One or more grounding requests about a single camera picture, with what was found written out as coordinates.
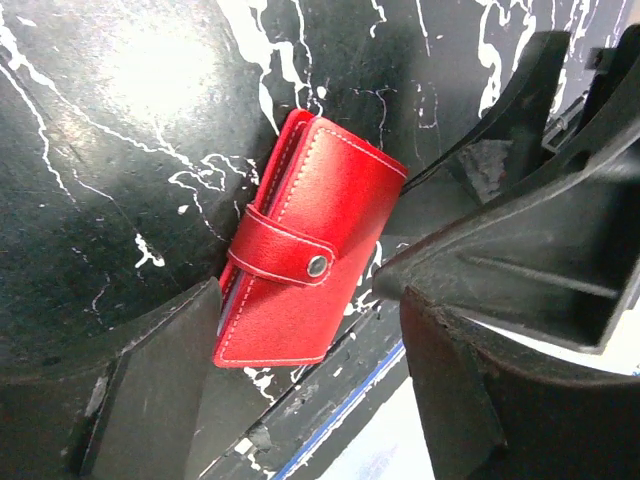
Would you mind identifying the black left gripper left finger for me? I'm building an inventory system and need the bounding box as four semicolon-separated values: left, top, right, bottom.
1;278;221;479

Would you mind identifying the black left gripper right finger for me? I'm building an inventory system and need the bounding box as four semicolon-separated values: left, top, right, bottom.
400;288;639;479

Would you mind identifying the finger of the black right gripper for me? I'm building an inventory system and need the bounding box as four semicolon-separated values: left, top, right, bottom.
373;25;639;353
402;31;570;205

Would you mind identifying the red leather card holder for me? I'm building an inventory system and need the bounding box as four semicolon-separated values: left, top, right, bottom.
213;109;408;368

